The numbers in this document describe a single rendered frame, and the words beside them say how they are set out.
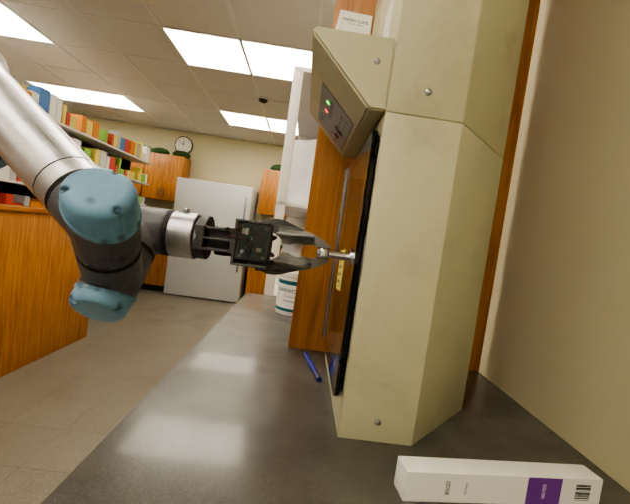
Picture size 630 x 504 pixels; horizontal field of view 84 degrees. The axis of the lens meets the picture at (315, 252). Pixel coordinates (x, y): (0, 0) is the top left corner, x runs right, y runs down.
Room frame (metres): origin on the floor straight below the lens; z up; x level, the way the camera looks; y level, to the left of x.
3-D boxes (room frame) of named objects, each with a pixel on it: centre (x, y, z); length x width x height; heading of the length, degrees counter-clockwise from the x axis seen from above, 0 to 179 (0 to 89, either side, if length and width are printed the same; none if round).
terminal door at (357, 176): (0.66, -0.06, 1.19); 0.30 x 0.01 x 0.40; 2
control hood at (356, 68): (0.65, -0.01, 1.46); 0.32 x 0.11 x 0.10; 2
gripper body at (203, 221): (0.57, 0.13, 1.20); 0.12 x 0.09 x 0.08; 92
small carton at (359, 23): (0.58, -0.01, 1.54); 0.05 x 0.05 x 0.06; 6
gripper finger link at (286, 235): (0.58, 0.02, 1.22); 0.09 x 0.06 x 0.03; 92
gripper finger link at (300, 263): (0.57, 0.02, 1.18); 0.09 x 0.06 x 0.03; 92
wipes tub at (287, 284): (1.24, 0.05, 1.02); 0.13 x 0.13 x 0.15
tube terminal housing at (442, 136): (0.66, -0.19, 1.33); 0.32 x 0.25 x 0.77; 2
